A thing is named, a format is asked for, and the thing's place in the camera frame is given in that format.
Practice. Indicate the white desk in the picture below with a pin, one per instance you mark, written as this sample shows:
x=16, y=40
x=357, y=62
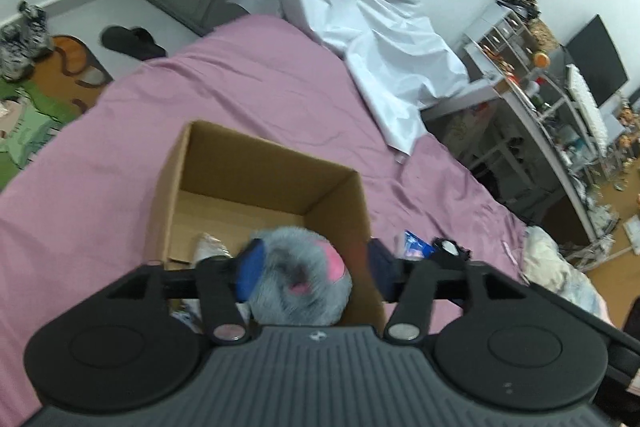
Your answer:
x=530, y=127

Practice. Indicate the brown green floor mat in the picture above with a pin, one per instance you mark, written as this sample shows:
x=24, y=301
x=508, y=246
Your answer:
x=50, y=97

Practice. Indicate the pink bed sheet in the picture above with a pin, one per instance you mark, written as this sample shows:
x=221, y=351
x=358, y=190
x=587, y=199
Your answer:
x=100, y=182

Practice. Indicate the black monitor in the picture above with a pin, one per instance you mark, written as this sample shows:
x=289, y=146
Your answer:
x=597, y=57

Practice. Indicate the cream blanket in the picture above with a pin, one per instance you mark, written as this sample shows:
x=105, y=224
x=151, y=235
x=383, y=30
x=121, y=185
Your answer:
x=555, y=267

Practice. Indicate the white keyboard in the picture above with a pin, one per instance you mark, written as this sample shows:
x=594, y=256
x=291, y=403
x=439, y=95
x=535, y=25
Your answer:
x=587, y=107

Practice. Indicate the grey plush toy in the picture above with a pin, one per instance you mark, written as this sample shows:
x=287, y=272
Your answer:
x=300, y=282

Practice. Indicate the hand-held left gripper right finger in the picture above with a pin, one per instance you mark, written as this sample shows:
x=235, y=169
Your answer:
x=380, y=271

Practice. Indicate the clear plastic bag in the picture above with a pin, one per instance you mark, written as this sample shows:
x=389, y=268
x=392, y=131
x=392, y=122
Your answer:
x=210, y=248

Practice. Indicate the blue white tissue pack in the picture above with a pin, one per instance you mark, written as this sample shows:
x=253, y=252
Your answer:
x=417, y=247

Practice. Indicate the white sheet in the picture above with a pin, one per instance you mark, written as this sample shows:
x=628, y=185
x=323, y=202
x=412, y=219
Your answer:
x=360, y=17

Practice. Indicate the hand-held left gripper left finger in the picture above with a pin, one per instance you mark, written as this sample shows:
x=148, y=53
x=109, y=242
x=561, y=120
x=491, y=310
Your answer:
x=250, y=269

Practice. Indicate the grey drawer unit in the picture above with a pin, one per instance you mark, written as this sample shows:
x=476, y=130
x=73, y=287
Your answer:
x=495, y=32

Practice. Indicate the cardboard box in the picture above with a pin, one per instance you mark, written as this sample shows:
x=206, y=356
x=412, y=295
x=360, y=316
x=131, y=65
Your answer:
x=260, y=177

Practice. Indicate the black slipper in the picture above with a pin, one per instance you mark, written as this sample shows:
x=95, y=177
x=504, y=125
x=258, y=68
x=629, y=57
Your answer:
x=132, y=42

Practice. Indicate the small black fabric item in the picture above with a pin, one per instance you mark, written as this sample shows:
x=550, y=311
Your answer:
x=452, y=249

